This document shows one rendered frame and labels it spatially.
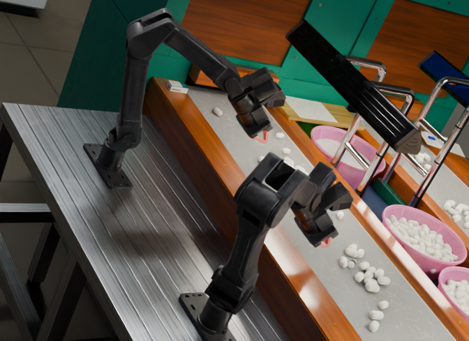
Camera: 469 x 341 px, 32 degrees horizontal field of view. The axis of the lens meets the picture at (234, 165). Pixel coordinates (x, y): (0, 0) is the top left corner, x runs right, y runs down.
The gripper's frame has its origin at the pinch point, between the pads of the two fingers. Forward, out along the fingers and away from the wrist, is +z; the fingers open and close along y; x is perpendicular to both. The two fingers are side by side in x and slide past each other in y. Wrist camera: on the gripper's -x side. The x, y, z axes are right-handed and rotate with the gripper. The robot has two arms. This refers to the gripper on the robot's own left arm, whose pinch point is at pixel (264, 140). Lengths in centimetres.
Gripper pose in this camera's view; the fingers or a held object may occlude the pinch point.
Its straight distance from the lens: 227.1
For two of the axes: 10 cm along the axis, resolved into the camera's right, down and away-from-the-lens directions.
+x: -8.3, 5.6, -0.2
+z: 3.9, 6.0, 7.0
